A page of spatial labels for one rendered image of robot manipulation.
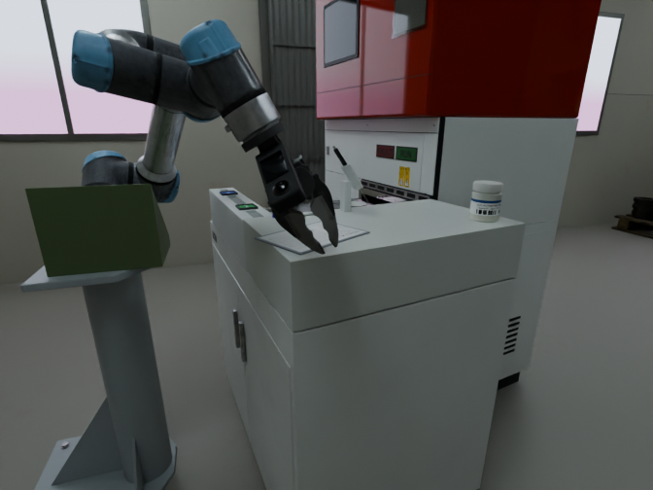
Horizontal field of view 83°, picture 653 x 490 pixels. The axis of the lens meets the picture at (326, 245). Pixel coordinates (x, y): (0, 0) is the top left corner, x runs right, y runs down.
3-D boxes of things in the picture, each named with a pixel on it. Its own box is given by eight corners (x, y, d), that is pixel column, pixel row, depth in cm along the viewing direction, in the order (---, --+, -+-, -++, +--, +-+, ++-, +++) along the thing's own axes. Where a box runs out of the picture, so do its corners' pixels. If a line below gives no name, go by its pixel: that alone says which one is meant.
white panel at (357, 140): (328, 198, 196) (328, 120, 184) (433, 239, 127) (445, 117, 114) (324, 199, 195) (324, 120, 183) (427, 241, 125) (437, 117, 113)
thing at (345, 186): (356, 208, 108) (357, 161, 104) (362, 210, 105) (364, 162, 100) (337, 210, 105) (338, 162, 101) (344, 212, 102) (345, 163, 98)
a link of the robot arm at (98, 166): (79, 202, 112) (83, 167, 118) (129, 207, 119) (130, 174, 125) (79, 179, 103) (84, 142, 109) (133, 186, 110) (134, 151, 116)
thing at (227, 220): (235, 221, 151) (232, 187, 147) (279, 264, 104) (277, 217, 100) (212, 224, 147) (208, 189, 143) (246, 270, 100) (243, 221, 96)
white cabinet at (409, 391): (340, 352, 204) (342, 207, 178) (476, 506, 122) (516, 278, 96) (223, 386, 177) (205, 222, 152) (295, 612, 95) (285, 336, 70)
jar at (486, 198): (482, 215, 100) (487, 179, 97) (504, 221, 94) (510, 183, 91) (463, 218, 97) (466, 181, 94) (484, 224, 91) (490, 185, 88)
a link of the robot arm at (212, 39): (215, 35, 56) (231, 6, 49) (254, 103, 60) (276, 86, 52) (169, 54, 53) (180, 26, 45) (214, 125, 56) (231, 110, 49)
